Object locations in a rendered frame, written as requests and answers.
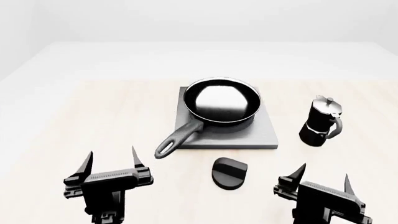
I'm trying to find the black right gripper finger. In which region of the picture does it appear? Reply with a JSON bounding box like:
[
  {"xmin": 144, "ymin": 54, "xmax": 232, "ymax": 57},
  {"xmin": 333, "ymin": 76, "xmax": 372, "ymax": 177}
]
[
  {"xmin": 343, "ymin": 173, "xmax": 357, "ymax": 202},
  {"xmin": 277, "ymin": 162, "xmax": 307, "ymax": 189}
]

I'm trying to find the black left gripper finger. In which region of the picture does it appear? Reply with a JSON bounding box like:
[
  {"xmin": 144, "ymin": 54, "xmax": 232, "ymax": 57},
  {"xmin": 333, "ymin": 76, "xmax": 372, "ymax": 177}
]
[
  {"xmin": 63, "ymin": 151, "xmax": 94, "ymax": 185},
  {"xmin": 131, "ymin": 146, "xmax": 145, "ymax": 169}
]

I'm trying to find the black stove knob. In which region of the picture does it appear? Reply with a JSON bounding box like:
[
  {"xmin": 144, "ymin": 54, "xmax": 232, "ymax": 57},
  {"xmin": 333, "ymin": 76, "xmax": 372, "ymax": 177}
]
[{"xmin": 211, "ymin": 157, "xmax": 248, "ymax": 191}]

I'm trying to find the grey square stove plate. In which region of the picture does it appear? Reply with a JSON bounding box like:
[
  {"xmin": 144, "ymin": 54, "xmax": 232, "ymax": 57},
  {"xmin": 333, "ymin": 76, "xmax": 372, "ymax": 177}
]
[{"xmin": 174, "ymin": 86, "xmax": 279, "ymax": 150}]

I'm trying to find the black frying pan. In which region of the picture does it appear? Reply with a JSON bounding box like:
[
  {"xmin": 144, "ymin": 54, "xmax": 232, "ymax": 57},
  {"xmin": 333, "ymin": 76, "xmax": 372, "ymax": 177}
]
[{"xmin": 154, "ymin": 76, "xmax": 262, "ymax": 160}]

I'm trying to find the black moka pot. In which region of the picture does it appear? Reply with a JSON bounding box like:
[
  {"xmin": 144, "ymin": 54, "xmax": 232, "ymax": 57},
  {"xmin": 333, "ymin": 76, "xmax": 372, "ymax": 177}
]
[{"xmin": 298, "ymin": 95, "xmax": 344, "ymax": 147}]

